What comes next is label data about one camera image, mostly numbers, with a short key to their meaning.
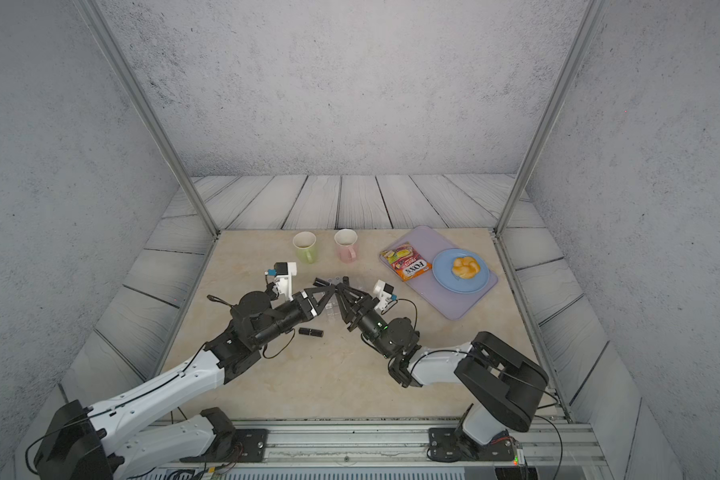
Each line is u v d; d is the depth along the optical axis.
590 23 0.71
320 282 0.70
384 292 0.74
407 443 0.74
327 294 0.70
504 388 0.44
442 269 1.08
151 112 0.87
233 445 0.68
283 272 0.67
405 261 1.08
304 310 0.63
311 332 0.91
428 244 1.18
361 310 0.66
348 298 0.71
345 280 0.95
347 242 1.05
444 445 0.73
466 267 1.05
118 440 0.42
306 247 1.05
